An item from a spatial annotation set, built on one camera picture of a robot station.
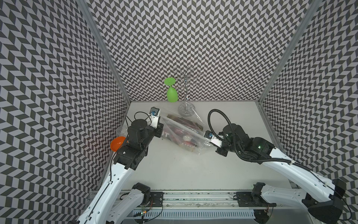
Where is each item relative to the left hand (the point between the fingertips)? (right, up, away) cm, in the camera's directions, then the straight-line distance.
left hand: (156, 117), depth 69 cm
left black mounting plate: (0, -43, +4) cm, 43 cm away
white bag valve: (+16, -13, +14) cm, 24 cm away
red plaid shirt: (+12, -10, +5) cm, 16 cm away
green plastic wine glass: (+6, +14, +25) cm, 29 cm away
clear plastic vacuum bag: (+15, -7, +1) cm, 17 cm away
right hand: (+30, -13, +2) cm, 33 cm away
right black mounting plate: (+47, -44, +5) cm, 65 cm away
